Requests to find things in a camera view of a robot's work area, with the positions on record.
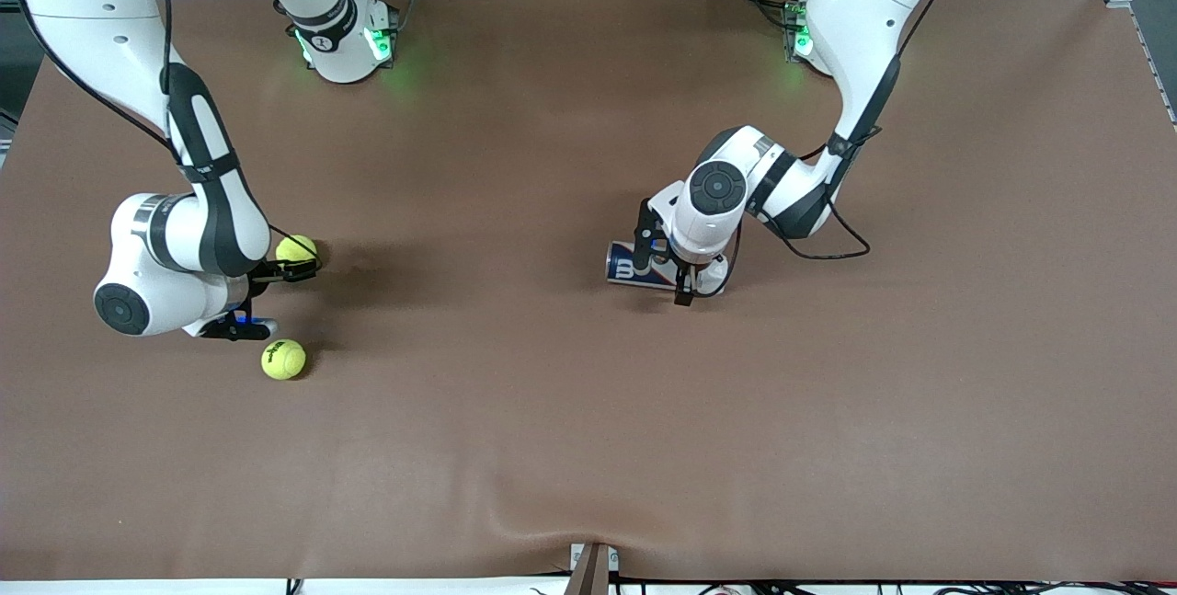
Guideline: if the brown table mat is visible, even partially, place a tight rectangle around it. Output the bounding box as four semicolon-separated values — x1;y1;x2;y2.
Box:
0;0;1177;582

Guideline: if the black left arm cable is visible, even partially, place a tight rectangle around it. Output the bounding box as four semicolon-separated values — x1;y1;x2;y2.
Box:
759;140;873;262

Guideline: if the yellow tennis ball black print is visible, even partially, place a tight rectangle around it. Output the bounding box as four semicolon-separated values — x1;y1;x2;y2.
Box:
260;338;307;382

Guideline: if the plain yellow tennis ball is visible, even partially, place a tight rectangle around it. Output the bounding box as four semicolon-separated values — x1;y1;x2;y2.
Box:
275;235;319;270

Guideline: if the white blue tennis ball can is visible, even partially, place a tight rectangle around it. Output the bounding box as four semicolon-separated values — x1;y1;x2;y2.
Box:
604;241;729;294

